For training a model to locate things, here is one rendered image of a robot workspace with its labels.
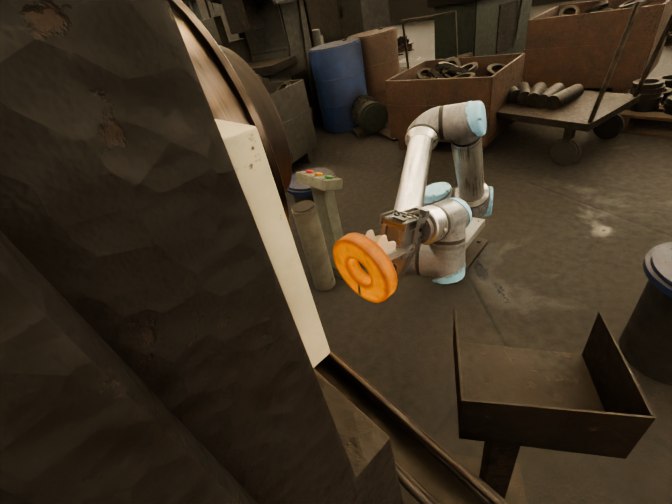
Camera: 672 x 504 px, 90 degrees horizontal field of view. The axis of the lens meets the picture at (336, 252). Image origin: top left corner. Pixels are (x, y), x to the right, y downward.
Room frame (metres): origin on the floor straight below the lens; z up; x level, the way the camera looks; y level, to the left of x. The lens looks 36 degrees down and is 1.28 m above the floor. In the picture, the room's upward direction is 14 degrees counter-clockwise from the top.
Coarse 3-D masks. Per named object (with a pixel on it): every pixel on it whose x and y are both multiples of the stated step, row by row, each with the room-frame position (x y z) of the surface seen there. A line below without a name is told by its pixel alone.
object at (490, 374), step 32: (480, 352) 0.43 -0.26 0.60; (512, 352) 0.42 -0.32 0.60; (544, 352) 0.40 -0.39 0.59; (608, 352) 0.32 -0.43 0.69; (480, 384) 0.36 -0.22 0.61; (512, 384) 0.35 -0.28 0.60; (544, 384) 0.34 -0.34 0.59; (576, 384) 0.32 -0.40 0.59; (608, 384) 0.29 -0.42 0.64; (480, 416) 0.27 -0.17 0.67; (512, 416) 0.25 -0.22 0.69; (544, 416) 0.24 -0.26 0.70; (576, 416) 0.22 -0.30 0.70; (608, 416) 0.21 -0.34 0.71; (640, 416) 0.20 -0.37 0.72; (512, 448) 0.31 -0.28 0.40; (544, 448) 0.23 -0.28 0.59; (576, 448) 0.22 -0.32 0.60; (608, 448) 0.20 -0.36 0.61; (512, 480) 0.36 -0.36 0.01
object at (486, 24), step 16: (432, 0) 5.56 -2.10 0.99; (448, 0) 5.30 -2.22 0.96; (464, 0) 5.06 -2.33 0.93; (480, 0) 5.00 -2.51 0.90; (496, 0) 5.11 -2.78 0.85; (512, 0) 5.25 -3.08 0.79; (528, 0) 5.40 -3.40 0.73; (448, 16) 5.34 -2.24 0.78; (464, 16) 5.10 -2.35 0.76; (480, 16) 4.99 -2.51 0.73; (496, 16) 5.12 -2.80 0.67; (512, 16) 5.24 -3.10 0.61; (528, 16) 5.41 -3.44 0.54; (448, 32) 5.34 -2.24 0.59; (464, 32) 5.09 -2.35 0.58; (480, 32) 4.99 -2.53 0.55; (496, 32) 5.13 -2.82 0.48; (512, 32) 5.26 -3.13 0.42; (448, 48) 5.34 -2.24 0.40; (464, 48) 5.08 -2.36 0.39; (480, 48) 5.00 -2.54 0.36; (496, 48) 5.13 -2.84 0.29; (512, 48) 5.29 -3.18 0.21
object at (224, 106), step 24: (168, 0) 0.53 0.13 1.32; (192, 24) 0.50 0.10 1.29; (192, 48) 0.48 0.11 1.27; (216, 48) 0.48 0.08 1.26; (216, 72) 0.47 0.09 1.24; (216, 96) 0.45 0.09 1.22; (240, 96) 0.45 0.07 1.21; (240, 120) 0.45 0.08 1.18; (264, 144) 0.44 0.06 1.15; (288, 216) 0.45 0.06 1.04
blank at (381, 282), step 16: (352, 240) 0.54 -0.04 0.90; (368, 240) 0.53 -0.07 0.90; (336, 256) 0.59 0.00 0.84; (352, 256) 0.54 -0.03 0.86; (368, 256) 0.50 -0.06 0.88; (384, 256) 0.50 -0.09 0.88; (352, 272) 0.56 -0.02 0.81; (368, 272) 0.51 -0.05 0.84; (384, 272) 0.48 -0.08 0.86; (352, 288) 0.56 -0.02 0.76; (368, 288) 0.52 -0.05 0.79; (384, 288) 0.48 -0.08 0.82
